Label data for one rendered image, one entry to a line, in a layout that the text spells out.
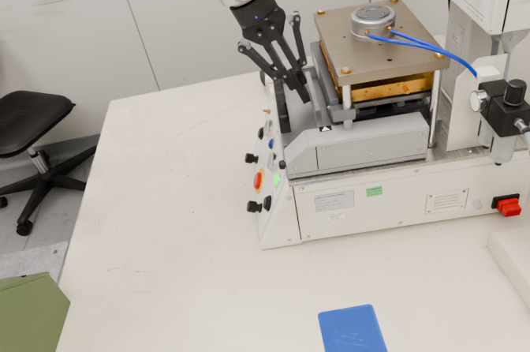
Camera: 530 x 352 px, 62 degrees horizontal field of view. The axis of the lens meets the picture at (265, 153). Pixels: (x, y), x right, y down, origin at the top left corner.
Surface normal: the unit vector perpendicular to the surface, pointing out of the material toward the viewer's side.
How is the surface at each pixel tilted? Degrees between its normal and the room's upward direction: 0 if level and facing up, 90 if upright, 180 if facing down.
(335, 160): 90
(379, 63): 0
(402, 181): 90
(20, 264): 0
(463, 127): 90
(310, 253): 0
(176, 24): 90
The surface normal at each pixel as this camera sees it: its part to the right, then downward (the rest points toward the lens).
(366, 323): -0.15, -0.77
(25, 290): 0.99, -0.16
